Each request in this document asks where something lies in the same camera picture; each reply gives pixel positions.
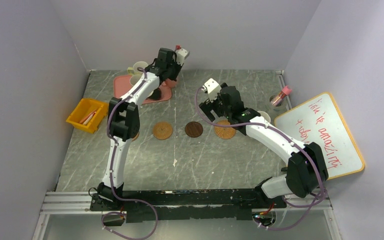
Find pink mug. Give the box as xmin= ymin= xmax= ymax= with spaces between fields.
xmin=163 ymin=78 xmax=178 ymax=89
xmin=257 ymin=110 xmax=271 ymax=123

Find woven coaster light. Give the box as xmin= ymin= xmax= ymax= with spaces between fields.
xmin=214 ymin=119 xmax=236 ymax=140

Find woven coaster tan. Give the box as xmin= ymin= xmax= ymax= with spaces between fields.
xmin=152 ymin=121 xmax=173 ymax=140

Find light wooden coaster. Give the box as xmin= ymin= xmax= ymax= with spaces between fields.
xmin=132 ymin=131 xmax=140 ymax=142

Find black mug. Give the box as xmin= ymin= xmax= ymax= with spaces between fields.
xmin=148 ymin=87 xmax=162 ymax=101

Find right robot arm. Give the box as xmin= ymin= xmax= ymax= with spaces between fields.
xmin=195 ymin=79 xmax=329 ymax=208

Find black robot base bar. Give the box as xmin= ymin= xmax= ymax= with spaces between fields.
xmin=89 ymin=188 xmax=287 ymax=223

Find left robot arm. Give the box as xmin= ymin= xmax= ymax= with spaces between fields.
xmin=97 ymin=46 xmax=189 ymax=210

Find dark brown wooden coaster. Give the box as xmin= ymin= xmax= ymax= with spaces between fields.
xmin=184 ymin=121 xmax=204 ymax=138

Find green mug back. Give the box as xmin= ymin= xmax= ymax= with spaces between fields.
xmin=126 ymin=61 xmax=149 ymax=76

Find green mug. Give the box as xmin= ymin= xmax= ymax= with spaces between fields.
xmin=126 ymin=61 xmax=149 ymax=76
xmin=129 ymin=74 xmax=144 ymax=88

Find green mug front middle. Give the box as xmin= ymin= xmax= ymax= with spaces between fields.
xmin=129 ymin=74 xmax=144 ymax=88

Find pink serving tray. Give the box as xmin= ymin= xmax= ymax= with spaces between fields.
xmin=113 ymin=75 xmax=172 ymax=104

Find glass jar with markers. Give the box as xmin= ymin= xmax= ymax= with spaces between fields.
xmin=269 ymin=85 xmax=292 ymax=107

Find yellow plastic bin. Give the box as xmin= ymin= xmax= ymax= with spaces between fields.
xmin=66 ymin=98 xmax=109 ymax=134

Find markers in yellow bin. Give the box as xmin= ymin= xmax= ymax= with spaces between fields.
xmin=79 ymin=111 xmax=96 ymax=125

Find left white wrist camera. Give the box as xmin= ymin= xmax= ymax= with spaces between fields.
xmin=174 ymin=45 xmax=190 ymax=66

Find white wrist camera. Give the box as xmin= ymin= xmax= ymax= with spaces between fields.
xmin=174 ymin=45 xmax=190 ymax=66
xmin=202 ymin=78 xmax=222 ymax=103

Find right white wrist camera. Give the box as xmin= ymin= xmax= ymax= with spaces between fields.
xmin=202 ymin=78 xmax=222 ymax=103

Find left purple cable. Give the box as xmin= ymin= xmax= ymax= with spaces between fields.
xmin=100 ymin=66 xmax=159 ymax=240

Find purple cable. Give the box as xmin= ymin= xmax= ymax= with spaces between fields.
xmin=195 ymin=86 xmax=328 ymax=232
xmin=100 ymin=66 xmax=159 ymax=240

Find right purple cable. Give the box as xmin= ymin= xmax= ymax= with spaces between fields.
xmin=195 ymin=86 xmax=328 ymax=232

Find whiteboard with yellow frame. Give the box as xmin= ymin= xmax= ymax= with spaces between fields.
xmin=274 ymin=92 xmax=365 ymax=180

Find aluminium rail frame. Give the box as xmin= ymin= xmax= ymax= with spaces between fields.
xmin=31 ymin=187 xmax=343 ymax=240

